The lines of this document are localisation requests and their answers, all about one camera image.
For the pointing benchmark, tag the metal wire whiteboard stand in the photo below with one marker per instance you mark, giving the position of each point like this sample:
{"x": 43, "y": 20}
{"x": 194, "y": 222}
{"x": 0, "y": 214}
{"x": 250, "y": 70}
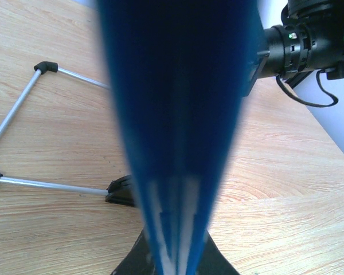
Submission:
{"x": 42, "y": 138}

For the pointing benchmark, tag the blue framed whiteboard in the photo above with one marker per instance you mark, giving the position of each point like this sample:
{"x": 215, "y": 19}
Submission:
{"x": 178, "y": 71}

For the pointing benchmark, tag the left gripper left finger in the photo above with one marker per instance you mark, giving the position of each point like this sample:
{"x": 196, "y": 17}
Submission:
{"x": 138, "y": 261}

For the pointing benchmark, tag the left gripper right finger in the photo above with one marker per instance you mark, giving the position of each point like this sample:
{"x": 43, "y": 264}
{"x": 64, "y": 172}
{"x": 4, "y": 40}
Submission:
{"x": 212, "y": 261}

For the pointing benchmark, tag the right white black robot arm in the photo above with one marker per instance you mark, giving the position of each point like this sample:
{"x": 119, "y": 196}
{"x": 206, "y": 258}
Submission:
{"x": 309, "y": 39}

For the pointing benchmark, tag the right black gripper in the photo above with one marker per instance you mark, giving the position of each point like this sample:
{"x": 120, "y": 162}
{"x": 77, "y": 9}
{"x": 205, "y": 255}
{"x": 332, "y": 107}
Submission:
{"x": 255, "y": 67}

